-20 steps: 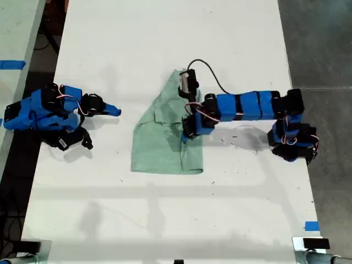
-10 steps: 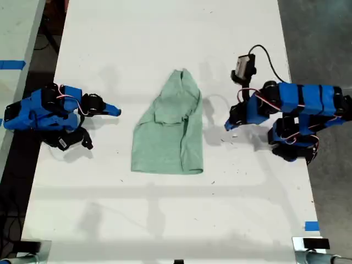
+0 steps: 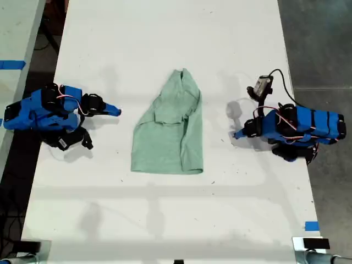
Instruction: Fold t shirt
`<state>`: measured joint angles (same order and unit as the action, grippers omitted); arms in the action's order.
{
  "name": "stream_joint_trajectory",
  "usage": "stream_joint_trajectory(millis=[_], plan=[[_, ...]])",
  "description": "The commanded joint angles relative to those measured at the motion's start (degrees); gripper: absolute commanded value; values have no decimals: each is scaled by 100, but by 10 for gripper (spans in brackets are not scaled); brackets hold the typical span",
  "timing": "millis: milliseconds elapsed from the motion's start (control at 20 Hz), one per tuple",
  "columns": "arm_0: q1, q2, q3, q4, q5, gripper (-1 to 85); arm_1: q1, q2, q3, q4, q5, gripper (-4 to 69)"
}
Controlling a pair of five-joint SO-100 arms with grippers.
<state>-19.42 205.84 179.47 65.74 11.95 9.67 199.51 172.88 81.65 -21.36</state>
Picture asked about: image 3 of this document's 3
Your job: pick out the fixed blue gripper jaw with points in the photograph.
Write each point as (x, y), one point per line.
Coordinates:
(113, 108)
(242, 131)

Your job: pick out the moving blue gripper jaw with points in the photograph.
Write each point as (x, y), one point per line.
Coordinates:
(240, 136)
(110, 113)

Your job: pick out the pale green t-shirt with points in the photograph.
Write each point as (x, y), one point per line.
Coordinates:
(165, 143)

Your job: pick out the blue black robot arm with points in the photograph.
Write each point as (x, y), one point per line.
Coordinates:
(30, 110)
(308, 123)

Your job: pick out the long blue tape strip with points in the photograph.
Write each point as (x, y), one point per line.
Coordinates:
(12, 64)

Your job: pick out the white side table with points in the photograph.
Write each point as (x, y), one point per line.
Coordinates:
(16, 27)

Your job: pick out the short blue tape strip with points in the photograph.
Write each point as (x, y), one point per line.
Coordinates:
(312, 226)

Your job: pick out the grey metal tube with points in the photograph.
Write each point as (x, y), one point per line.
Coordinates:
(319, 258)

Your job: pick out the grey table clamp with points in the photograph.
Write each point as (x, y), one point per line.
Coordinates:
(45, 251)

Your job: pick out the black box on grey clamp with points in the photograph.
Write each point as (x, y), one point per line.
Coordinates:
(28, 246)

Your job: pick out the black camera stalk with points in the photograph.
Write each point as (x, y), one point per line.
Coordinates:
(261, 105)

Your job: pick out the grey black camera box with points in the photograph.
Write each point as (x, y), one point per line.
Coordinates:
(262, 85)

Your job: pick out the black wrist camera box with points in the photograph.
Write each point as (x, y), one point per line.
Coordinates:
(64, 141)

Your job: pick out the white metal bracket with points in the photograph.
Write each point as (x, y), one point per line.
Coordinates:
(297, 243)

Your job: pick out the black box on white bracket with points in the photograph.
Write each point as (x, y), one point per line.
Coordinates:
(316, 243)

